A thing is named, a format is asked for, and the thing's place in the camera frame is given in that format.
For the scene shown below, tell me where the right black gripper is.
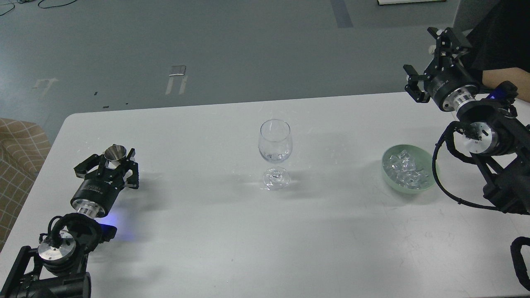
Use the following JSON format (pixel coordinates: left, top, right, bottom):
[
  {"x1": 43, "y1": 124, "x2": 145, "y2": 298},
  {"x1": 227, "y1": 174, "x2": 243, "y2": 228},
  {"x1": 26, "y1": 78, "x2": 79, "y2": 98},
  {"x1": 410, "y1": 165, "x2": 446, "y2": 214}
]
[{"x1": 403, "y1": 27, "x2": 479, "y2": 112}]

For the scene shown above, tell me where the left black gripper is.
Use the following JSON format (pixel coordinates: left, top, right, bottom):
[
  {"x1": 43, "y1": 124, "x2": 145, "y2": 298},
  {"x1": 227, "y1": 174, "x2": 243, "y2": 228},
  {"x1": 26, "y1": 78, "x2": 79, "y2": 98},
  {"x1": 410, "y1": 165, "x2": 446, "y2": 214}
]
[{"x1": 70, "y1": 148, "x2": 140, "y2": 218}]

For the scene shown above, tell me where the steel double jigger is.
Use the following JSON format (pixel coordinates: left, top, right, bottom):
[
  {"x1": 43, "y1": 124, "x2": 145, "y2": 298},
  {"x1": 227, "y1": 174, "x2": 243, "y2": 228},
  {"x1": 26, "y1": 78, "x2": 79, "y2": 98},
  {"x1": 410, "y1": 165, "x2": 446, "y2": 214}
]
[{"x1": 104, "y1": 144, "x2": 127, "y2": 169}]

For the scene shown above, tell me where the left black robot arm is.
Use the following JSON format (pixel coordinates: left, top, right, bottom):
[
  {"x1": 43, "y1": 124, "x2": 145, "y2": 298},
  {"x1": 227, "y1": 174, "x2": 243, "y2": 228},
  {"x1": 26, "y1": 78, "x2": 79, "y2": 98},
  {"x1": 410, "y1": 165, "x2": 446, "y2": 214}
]
[{"x1": 1, "y1": 144, "x2": 140, "y2": 298}]

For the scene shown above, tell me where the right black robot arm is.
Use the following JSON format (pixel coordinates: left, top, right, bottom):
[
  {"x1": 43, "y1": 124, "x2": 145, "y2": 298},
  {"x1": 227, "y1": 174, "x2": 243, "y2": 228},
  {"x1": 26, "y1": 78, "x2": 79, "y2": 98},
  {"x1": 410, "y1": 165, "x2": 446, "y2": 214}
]
[{"x1": 403, "y1": 27, "x2": 530, "y2": 215}]

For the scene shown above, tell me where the clear wine glass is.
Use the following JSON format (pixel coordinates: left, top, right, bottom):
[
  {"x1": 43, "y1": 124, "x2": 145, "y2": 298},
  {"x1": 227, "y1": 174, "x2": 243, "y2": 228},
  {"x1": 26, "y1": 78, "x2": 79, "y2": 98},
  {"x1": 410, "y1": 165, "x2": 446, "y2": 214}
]
[{"x1": 258, "y1": 119, "x2": 293, "y2": 190}]

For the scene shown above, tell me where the person in black shirt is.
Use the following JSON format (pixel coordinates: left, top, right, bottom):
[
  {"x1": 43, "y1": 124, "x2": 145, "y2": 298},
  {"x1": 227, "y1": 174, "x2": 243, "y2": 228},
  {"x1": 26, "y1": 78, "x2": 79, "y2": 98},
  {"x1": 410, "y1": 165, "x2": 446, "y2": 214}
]
[{"x1": 462, "y1": 0, "x2": 530, "y2": 102}]

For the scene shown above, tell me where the beige checkered sofa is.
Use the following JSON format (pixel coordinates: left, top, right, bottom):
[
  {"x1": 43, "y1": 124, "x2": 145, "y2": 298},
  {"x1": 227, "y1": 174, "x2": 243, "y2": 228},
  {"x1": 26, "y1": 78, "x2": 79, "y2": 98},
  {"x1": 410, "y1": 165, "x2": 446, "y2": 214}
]
[{"x1": 0, "y1": 118, "x2": 51, "y2": 248}]

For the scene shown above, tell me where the green bowl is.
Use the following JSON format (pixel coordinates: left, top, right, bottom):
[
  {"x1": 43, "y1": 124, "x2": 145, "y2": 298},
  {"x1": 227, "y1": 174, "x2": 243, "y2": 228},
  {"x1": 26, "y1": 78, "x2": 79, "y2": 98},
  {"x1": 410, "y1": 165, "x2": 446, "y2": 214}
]
[{"x1": 379, "y1": 144, "x2": 436, "y2": 195}]

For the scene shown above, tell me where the black cable loop right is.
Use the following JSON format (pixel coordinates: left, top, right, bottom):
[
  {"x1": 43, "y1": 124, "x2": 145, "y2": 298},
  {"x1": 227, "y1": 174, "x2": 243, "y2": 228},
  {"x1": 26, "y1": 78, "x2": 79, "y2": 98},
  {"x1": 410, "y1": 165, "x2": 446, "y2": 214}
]
[{"x1": 510, "y1": 236, "x2": 530, "y2": 291}]

